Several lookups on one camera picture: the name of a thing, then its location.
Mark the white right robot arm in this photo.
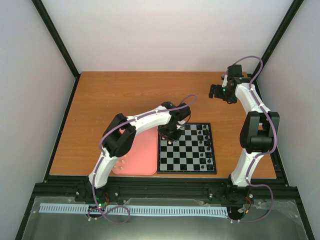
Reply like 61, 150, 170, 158
208, 74, 280, 203

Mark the pink plastic tray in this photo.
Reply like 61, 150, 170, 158
112, 127, 158, 176

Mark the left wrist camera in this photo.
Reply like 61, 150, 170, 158
174, 106, 191, 127

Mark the right black frame post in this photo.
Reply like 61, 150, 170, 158
261, 0, 304, 66

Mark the black and grey chessboard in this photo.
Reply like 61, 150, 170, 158
157, 122, 217, 175

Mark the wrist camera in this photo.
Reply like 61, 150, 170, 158
174, 106, 191, 127
221, 64, 243, 87

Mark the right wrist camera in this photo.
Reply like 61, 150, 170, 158
221, 64, 243, 87

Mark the black aluminium frame rail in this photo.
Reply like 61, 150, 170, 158
31, 176, 301, 206

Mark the black frame post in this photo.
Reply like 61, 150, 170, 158
31, 0, 81, 81
261, 0, 304, 66

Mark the light blue cable duct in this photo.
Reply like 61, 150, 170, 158
38, 203, 228, 218

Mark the left black frame post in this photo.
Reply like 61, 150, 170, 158
31, 0, 81, 81

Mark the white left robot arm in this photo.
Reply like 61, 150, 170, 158
86, 102, 181, 202

